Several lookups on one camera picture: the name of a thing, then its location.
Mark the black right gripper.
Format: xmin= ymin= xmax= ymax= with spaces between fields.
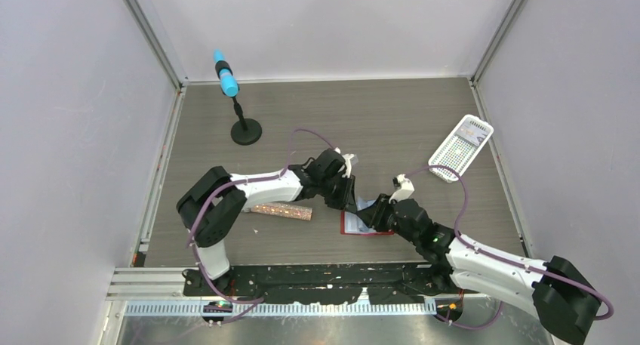
xmin=356 ymin=193 xmax=420 ymax=246

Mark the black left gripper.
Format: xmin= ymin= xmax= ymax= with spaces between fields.
xmin=318 ymin=173 xmax=358 ymax=214

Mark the red leather card holder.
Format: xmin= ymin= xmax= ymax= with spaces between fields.
xmin=340 ymin=197 xmax=394 ymax=236

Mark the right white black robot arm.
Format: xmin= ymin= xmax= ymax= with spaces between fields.
xmin=355 ymin=194 xmax=602 ymax=344

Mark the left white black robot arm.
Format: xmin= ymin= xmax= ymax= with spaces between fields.
xmin=176 ymin=149 xmax=357 ymax=295

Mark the silver VIP card in basket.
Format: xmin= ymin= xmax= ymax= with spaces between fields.
xmin=457 ymin=120 xmax=490 ymax=146

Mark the glittery sequin tube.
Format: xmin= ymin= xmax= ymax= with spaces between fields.
xmin=245 ymin=202 xmax=312 ymax=221

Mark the white perforated plastic basket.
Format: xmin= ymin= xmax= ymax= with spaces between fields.
xmin=428 ymin=115 xmax=494 ymax=183

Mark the blue microphone on black stand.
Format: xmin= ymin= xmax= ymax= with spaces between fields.
xmin=213 ymin=50 xmax=263 ymax=146

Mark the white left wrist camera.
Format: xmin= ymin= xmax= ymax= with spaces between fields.
xmin=334 ymin=147 xmax=358 ymax=178

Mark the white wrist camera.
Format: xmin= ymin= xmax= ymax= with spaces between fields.
xmin=389 ymin=174 xmax=414 ymax=202
xmin=334 ymin=147 xmax=358 ymax=178

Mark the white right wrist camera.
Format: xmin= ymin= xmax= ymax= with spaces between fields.
xmin=389 ymin=174 xmax=414 ymax=202

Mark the white slotted cable duct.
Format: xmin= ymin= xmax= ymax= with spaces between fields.
xmin=124 ymin=299 xmax=437 ymax=317

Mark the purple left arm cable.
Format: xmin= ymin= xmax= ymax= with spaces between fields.
xmin=185 ymin=128 xmax=346 ymax=325

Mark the aluminium frame rail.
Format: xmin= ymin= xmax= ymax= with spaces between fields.
xmin=107 ymin=267 xmax=474 ymax=302

